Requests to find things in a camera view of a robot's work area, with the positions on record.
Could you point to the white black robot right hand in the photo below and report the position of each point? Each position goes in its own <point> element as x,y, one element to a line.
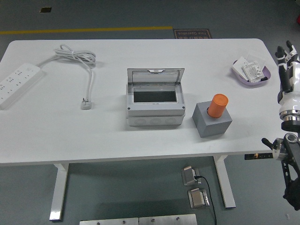
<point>291,98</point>

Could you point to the orange cylindrical battery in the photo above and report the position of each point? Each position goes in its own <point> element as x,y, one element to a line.
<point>218,105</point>

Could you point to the grey plastic junction box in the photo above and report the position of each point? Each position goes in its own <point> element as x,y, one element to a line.
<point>154,110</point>

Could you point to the transparent hinged box lid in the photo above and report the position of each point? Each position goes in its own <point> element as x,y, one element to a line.
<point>154,76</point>

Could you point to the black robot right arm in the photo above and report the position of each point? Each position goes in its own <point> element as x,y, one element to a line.
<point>291,150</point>

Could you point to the plain white card box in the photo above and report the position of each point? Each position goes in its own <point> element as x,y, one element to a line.
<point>239,66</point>

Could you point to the small black part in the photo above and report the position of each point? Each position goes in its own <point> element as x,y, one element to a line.
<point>264,79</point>

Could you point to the purple plastic tray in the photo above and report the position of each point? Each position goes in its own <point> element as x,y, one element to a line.
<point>267,71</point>

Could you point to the white printed socket panel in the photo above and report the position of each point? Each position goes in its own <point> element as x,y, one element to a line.
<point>253,71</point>

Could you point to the clear plastic packet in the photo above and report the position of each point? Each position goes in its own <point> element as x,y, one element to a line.
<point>256,56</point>

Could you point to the black table control panel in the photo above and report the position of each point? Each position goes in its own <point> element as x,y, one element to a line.
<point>257,156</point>

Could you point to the red object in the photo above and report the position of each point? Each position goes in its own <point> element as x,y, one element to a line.
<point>298,21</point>

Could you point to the grey cube holder block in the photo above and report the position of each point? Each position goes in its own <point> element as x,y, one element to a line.
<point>211,127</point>

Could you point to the white table leg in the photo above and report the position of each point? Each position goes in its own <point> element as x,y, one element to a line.
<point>226,185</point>
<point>58,189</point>

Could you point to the brown floor sign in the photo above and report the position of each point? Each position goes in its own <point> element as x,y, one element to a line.
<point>192,34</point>

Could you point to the silver foot pedal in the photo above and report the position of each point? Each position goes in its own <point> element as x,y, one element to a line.
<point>198,199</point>
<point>188,177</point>

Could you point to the grey metal plate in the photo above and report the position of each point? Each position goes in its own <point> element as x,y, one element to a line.
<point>107,222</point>
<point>167,220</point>

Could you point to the yellow floor tape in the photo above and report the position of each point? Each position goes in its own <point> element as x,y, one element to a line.
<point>93,30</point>

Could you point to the small brass floor plate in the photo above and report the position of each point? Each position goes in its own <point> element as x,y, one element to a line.
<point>45,9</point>

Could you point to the white power strip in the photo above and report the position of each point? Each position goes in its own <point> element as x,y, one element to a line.
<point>16,84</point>

